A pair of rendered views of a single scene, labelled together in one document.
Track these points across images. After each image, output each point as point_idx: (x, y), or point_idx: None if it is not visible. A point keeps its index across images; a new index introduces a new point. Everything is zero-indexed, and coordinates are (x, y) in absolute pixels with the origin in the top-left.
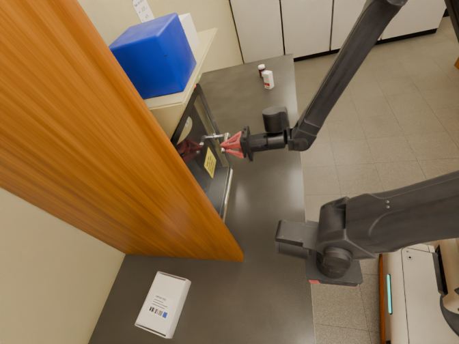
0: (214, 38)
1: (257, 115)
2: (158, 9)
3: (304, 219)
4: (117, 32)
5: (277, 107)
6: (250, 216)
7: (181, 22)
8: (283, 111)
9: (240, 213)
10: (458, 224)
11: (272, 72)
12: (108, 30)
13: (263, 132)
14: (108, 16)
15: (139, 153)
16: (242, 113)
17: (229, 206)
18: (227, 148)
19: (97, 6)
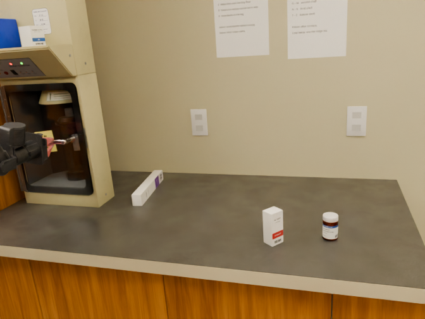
0: (36, 49)
1: (190, 226)
2: (58, 19)
3: None
4: (11, 18)
5: (15, 126)
6: (26, 215)
7: (19, 27)
8: (0, 126)
9: (37, 211)
10: None
11: (271, 217)
12: (5, 16)
13: (26, 146)
14: (9, 11)
15: None
16: (210, 214)
17: (54, 206)
18: (50, 145)
19: (5, 6)
